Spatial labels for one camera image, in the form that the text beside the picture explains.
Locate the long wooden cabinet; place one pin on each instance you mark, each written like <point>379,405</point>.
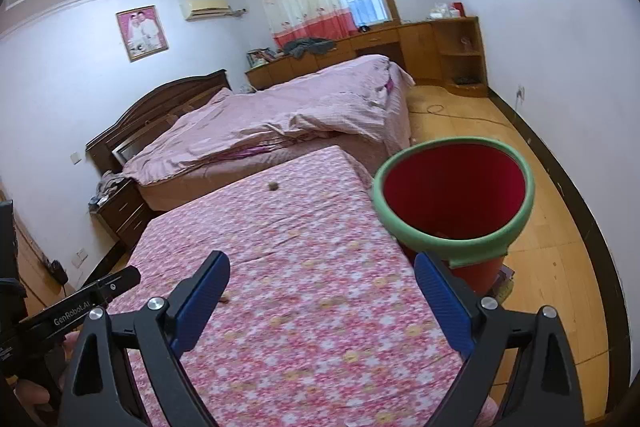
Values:
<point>446,53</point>

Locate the red bin green rim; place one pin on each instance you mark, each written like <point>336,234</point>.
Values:
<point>464,199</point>

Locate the wall air conditioner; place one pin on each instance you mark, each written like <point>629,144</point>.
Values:
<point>200,9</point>

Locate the framed wedding photo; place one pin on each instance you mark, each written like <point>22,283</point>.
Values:
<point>141,32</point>

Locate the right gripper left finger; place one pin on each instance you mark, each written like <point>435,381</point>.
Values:
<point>100,389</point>

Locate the person's left hand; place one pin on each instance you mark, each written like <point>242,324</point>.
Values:
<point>31,394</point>

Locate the pink floral tablecloth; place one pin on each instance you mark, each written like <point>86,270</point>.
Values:
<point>322,322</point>

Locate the clothes on nightstand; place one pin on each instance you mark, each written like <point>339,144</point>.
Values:
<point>108,185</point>

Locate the dark wooden nightstand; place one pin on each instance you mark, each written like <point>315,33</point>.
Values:
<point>125,214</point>

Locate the grey clothes on cabinet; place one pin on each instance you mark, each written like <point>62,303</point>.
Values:
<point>297,48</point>

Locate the wooden bed with headboard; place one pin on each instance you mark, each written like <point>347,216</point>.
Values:
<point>154,114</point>

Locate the black device on cable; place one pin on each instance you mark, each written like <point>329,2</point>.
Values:
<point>58,272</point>

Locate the wooden wardrobe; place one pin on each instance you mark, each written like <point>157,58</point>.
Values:
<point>41,288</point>

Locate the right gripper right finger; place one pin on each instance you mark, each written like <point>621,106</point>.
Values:
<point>543,387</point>

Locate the pink quilt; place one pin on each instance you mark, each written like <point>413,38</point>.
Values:
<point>359,105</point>

